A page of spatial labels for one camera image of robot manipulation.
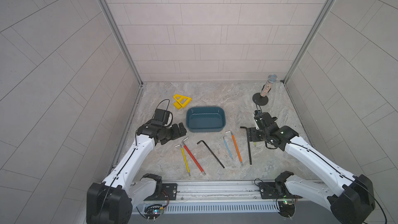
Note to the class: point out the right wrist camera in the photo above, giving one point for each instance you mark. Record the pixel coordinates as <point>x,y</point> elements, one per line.
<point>258,117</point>

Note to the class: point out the right green circuit board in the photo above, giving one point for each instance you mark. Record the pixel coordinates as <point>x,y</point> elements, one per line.
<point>286,209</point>

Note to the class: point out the teal plastic storage box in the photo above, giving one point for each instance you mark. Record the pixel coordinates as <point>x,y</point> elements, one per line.
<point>202,119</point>

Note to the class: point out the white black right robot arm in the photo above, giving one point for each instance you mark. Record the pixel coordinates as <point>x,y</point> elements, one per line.
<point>350,198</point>

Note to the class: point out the red hex key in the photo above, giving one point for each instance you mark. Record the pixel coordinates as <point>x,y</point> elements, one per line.
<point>192,156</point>

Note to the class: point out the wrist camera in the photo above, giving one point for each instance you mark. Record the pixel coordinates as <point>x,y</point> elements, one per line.
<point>258,117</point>
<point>161,116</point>

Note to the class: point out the aluminium mounting rail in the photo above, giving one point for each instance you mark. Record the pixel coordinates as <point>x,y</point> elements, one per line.
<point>234,191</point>

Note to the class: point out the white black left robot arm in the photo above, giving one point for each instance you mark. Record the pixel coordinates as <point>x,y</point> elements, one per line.
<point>113,200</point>

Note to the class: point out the yellow plastic triangle holder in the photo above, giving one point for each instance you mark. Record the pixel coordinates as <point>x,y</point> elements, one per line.
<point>181,101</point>

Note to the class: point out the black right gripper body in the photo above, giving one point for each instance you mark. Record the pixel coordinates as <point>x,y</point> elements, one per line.
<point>265,135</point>

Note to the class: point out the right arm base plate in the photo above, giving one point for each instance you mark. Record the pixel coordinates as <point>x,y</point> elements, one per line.
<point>273,190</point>

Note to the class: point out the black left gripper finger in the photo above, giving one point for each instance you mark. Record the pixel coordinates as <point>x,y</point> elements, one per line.
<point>166,136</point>
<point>179,130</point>

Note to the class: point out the left green circuit board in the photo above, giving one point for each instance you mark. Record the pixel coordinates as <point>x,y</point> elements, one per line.
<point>153,212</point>

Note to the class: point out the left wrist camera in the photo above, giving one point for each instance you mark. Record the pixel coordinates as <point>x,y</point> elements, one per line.
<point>161,116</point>

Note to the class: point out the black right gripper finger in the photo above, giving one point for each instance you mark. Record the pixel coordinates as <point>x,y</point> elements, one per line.
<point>269,120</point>
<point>254,135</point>

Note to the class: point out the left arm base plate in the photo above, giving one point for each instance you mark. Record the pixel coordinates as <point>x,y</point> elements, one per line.
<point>168,191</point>

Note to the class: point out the orange hex key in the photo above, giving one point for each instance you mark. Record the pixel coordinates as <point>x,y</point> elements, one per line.
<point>236,146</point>

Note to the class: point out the blue hex key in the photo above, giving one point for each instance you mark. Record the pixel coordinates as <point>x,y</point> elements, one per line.
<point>227,147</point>

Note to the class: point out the black stand with glitter tube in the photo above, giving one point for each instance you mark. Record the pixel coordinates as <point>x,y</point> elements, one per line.
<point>261,98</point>

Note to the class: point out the long black hex key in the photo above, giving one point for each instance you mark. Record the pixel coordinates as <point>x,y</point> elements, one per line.
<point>248,152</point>

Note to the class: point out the yellow hex key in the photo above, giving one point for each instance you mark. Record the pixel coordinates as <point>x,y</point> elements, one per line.
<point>184,158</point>

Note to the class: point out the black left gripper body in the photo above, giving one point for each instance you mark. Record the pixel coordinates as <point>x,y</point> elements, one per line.
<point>167,131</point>

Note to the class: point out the green circuit board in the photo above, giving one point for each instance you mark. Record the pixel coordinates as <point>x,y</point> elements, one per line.
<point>286,209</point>
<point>153,212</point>

